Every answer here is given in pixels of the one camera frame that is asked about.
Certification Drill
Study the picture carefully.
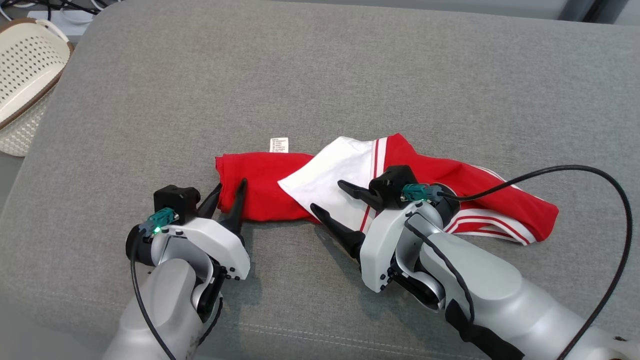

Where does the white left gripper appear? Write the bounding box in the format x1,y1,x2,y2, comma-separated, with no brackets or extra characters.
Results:
150,178,251,281

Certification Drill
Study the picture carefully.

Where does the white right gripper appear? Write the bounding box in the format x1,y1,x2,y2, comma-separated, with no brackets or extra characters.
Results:
309,180,446,294

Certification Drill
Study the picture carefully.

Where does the red white basketball jersey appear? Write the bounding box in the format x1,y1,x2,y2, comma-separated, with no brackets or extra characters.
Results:
215,133,560,246

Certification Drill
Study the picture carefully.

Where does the grey fabric sofa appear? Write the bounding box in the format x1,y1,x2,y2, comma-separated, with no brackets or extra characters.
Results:
0,0,640,360

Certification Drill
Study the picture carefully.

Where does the cream perforated laundry basket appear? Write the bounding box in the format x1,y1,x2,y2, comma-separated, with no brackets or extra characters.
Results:
0,19,75,157

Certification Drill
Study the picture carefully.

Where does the white power strip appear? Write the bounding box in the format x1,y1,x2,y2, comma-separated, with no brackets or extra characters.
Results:
27,10,96,37

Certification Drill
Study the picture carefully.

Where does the teal right cable connector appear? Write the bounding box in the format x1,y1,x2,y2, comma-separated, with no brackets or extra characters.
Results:
402,183,431,202

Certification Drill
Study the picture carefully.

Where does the teal cable connector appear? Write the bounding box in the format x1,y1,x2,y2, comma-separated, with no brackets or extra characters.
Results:
140,209,178,236
402,183,431,202

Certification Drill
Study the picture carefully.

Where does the teal left cable connector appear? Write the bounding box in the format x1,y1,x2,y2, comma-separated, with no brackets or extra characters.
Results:
140,209,178,236

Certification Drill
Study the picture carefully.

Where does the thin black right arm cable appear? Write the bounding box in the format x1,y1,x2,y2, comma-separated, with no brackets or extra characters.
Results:
404,215,476,326

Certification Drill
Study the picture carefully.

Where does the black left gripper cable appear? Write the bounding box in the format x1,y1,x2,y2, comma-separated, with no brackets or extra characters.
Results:
129,234,177,360

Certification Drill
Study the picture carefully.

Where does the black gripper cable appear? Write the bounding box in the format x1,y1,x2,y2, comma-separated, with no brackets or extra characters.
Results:
129,234,177,360
434,164,634,360

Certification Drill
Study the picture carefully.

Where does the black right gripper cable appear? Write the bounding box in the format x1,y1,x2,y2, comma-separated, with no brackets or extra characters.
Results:
434,164,634,360

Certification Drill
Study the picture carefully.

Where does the black power cable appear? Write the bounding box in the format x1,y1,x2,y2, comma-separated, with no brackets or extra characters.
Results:
0,0,121,16

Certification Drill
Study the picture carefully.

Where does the light grey partition post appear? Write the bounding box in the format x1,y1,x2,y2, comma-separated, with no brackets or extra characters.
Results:
557,0,596,23

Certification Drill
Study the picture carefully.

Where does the dark grey partition post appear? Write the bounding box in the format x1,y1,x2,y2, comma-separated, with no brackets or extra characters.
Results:
582,0,631,25

